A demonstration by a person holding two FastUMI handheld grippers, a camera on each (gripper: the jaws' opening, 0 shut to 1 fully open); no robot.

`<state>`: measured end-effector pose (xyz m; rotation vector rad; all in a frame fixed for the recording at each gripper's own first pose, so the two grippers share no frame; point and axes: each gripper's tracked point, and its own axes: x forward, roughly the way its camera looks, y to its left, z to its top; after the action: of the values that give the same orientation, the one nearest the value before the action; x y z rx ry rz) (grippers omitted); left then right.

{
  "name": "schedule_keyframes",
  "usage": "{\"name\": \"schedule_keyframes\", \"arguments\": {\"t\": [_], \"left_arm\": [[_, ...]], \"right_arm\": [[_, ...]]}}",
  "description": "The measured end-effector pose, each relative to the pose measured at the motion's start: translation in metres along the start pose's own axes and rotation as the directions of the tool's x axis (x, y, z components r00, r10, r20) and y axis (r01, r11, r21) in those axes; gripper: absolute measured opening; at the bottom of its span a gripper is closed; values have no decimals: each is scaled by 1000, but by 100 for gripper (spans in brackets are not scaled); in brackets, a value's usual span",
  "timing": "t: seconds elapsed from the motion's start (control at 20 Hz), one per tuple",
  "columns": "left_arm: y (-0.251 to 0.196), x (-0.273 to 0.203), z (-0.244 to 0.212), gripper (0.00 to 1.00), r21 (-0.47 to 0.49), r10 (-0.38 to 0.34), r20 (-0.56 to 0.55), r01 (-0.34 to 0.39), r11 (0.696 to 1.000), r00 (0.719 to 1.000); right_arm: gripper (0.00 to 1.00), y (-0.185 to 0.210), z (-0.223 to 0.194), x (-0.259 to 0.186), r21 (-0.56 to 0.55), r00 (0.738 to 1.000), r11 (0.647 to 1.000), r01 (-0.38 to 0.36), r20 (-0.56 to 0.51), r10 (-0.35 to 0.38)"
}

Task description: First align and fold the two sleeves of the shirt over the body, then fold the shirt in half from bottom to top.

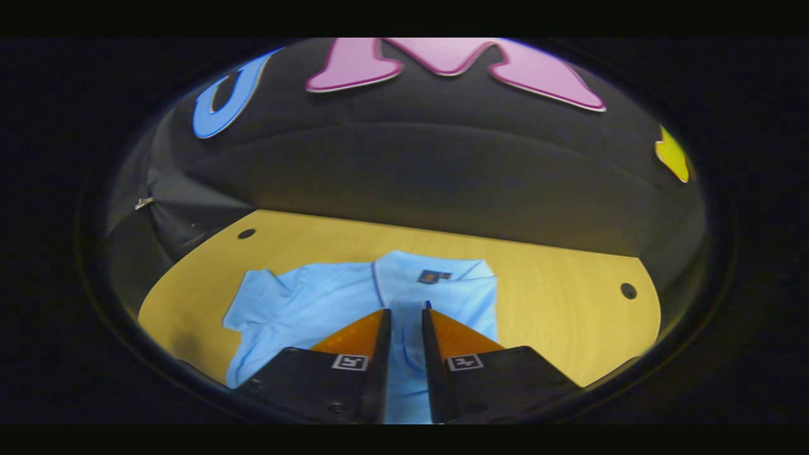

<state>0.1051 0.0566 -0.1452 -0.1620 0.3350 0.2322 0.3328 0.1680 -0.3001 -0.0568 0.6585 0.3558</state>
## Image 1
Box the light blue T-shirt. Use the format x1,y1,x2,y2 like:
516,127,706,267
222,250,500,425

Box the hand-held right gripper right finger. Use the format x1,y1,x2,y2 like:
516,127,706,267
421,308,583,425

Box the black backdrop cloth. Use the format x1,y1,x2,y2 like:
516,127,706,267
106,38,706,266

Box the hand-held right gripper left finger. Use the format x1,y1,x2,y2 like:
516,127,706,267
236,308,393,425

